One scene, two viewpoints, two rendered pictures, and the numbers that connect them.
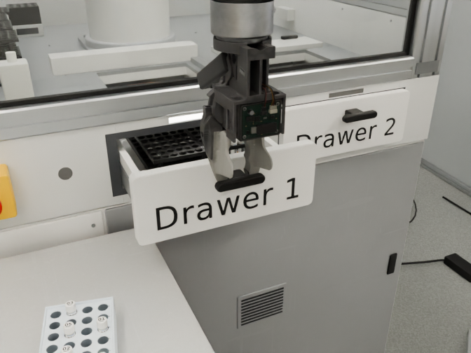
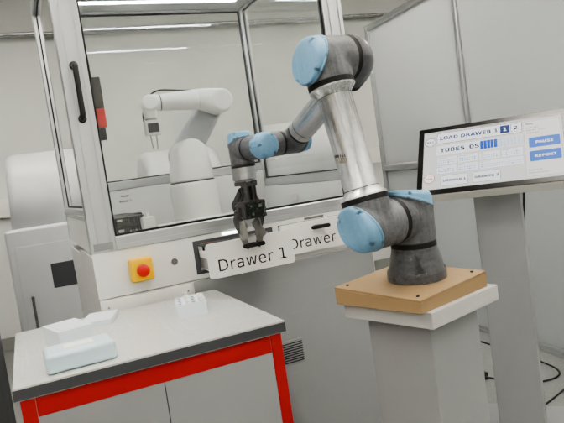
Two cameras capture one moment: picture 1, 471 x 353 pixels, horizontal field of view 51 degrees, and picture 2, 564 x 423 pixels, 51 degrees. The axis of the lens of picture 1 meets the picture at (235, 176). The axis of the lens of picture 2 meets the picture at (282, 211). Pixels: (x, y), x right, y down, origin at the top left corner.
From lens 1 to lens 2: 124 cm
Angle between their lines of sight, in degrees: 23
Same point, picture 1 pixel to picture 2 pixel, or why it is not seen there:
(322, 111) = (300, 226)
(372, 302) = (369, 359)
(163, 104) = (218, 226)
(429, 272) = not seen: hidden behind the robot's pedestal
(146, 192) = (213, 252)
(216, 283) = not seen: hidden behind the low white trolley
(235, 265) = not seen: hidden behind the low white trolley
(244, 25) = (243, 174)
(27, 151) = (158, 250)
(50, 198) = (167, 274)
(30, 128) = (159, 238)
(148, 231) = (215, 271)
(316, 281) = (323, 338)
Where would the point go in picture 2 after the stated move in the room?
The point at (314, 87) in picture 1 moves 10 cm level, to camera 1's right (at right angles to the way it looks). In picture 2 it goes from (294, 214) to (321, 211)
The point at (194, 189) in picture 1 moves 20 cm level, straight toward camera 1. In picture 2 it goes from (234, 251) to (234, 260)
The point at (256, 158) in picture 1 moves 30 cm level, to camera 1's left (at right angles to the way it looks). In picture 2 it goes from (260, 233) to (166, 246)
